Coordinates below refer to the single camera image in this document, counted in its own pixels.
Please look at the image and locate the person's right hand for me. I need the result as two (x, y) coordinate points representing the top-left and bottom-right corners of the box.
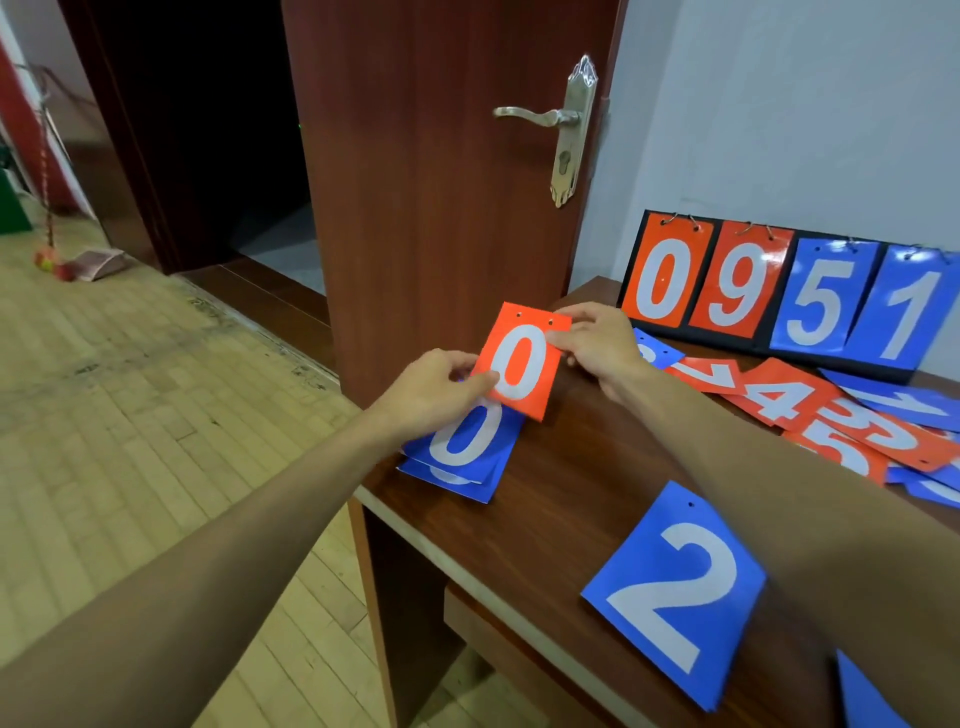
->
(546, 302), (656, 403)

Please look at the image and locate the person's left hand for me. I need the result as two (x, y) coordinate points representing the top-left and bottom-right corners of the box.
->
(367, 348), (501, 446)

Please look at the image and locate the red number card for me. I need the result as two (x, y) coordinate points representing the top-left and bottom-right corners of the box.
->
(812, 395), (960, 474)
(687, 220), (795, 340)
(621, 212), (714, 330)
(663, 356), (749, 396)
(472, 302), (573, 423)
(780, 418), (895, 486)
(722, 357), (846, 433)

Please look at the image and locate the person's left forearm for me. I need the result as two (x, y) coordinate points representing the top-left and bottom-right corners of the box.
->
(0, 408), (406, 728)

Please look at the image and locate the person's right forearm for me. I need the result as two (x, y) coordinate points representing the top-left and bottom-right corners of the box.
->
(611, 363), (960, 728)

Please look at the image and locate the blue number card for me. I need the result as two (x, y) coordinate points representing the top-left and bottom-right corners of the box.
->
(581, 480), (768, 714)
(631, 327), (687, 371)
(818, 366), (960, 435)
(835, 648), (913, 728)
(885, 456), (960, 511)
(769, 237), (881, 357)
(843, 243), (960, 373)
(401, 396), (525, 486)
(396, 448), (520, 505)

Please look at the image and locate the brown wooden desk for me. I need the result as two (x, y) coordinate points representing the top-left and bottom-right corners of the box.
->
(348, 275), (960, 728)

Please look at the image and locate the brown wooden door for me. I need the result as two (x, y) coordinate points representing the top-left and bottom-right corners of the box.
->
(280, 0), (630, 411)

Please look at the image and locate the red and yellow weight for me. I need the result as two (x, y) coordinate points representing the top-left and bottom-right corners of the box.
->
(33, 245), (78, 283)

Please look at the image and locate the green board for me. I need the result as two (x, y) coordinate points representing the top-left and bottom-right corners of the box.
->
(0, 168), (36, 237)

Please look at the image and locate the silver door handle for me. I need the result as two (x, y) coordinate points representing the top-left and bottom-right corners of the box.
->
(492, 54), (600, 210)

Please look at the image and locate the dark wooden door frame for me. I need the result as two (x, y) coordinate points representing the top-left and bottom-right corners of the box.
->
(57, 0), (198, 276)

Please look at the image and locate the red and white rope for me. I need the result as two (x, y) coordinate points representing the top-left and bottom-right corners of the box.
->
(30, 66), (60, 252)

